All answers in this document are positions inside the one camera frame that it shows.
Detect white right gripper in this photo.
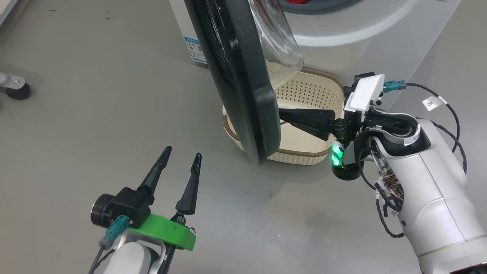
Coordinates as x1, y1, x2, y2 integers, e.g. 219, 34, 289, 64
279, 74, 385, 181

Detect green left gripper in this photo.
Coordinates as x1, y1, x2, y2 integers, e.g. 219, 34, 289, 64
127, 146, 202, 252

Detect round washing machine door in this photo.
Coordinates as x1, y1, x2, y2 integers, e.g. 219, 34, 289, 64
184, 0, 304, 166

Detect cream perforated laundry basket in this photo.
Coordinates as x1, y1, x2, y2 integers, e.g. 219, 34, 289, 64
223, 68, 346, 165

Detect white front-load washing machine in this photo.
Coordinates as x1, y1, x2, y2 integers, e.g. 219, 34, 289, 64
169, 0, 463, 111

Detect blue energy label sticker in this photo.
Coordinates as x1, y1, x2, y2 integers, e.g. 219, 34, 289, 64
184, 36, 208, 64

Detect black caster wheel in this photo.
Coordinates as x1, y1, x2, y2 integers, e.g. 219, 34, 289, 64
6, 83, 31, 100

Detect left arm cable teal connector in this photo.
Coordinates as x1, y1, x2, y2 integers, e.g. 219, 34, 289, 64
88, 214, 131, 274

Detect arm cable teal connector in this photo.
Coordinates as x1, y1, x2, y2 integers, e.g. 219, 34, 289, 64
384, 80, 468, 174
88, 214, 131, 274

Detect right arm cable teal connector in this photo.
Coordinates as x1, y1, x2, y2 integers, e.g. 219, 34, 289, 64
384, 80, 468, 174

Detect black right arm wire bundle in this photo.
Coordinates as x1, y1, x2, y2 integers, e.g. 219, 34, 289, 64
358, 147, 404, 239

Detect white cable label tag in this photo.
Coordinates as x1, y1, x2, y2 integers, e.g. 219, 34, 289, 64
422, 96, 447, 112

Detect grey metal frame leg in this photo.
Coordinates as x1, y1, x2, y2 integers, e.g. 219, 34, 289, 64
0, 72, 26, 91

